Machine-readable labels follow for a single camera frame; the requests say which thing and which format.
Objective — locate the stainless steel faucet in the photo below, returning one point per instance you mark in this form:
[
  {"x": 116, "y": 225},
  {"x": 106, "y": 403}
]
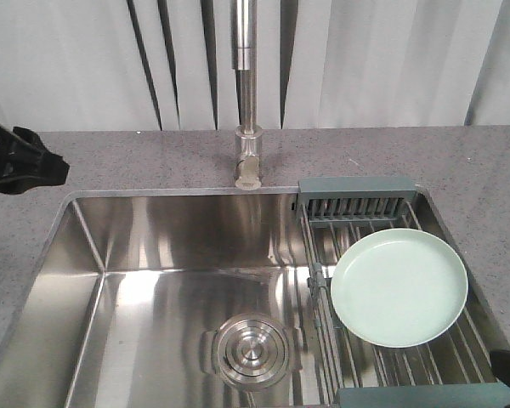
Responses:
[{"x": 248, "y": 135}]

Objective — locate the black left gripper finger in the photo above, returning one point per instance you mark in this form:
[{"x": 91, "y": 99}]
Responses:
[{"x": 33, "y": 164}]

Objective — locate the white pleated curtain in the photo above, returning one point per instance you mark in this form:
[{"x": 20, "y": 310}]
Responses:
[{"x": 166, "y": 65}]

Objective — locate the round steel sink drain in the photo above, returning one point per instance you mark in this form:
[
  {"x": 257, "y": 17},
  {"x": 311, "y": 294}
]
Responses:
[{"x": 250, "y": 352}]

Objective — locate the grey metal dish drying rack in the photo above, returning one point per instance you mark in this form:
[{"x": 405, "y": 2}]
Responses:
[{"x": 453, "y": 370}]

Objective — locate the stainless steel sink basin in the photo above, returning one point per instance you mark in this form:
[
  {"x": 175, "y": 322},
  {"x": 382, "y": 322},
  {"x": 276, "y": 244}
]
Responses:
[{"x": 129, "y": 281}]

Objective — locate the light green round plate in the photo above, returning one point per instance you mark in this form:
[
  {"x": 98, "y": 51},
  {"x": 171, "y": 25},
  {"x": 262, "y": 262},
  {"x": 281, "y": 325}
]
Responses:
[{"x": 399, "y": 288}]

